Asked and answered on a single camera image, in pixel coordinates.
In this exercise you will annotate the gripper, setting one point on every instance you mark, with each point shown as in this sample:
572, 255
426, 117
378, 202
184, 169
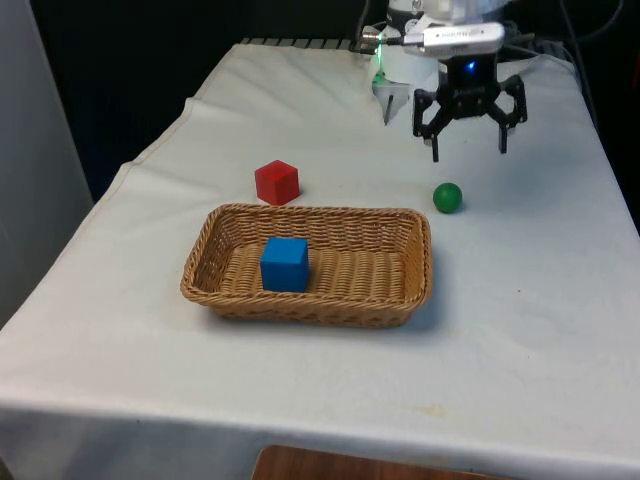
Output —
467, 75

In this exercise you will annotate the blue cube block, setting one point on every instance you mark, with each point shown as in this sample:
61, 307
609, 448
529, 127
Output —
285, 265

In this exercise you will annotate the wicker basket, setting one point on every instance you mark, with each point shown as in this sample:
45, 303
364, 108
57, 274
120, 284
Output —
360, 280

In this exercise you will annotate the green ball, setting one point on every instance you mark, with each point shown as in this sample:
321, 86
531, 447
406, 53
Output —
447, 198

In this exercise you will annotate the red cube block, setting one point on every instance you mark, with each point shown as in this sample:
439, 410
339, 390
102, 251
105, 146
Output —
275, 182

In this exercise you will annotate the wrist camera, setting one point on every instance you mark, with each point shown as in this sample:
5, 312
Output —
460, 37

